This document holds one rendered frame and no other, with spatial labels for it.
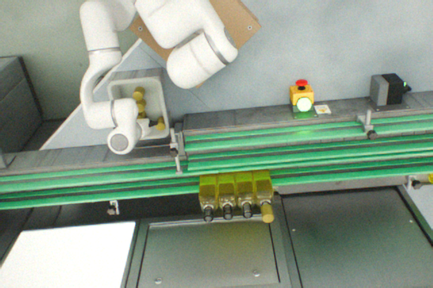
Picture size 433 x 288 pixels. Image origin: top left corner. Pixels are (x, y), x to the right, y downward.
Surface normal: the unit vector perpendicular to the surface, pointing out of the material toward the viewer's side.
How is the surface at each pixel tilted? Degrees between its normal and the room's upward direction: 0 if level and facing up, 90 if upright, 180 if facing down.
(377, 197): 90
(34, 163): 90
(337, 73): 0
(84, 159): 90
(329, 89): 0
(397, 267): 90
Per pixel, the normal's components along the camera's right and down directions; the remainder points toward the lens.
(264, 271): -0.10, -0.85
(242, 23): 0.01, 0.52
